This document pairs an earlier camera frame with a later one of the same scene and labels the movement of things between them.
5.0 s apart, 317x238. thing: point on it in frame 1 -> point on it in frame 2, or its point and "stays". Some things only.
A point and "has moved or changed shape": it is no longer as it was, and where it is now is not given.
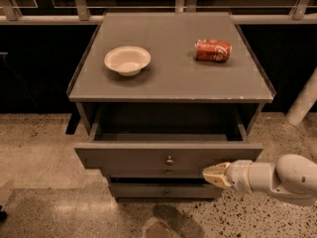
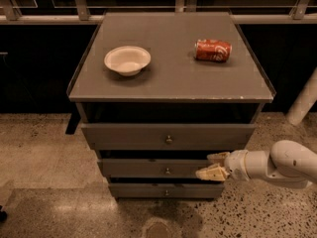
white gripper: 238,176 -> 236,165
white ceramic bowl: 128,60 stays
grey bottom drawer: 163,190 stays
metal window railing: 86,4 stays
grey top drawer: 160,155 has moved or changed shape
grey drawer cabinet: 162,95 stays
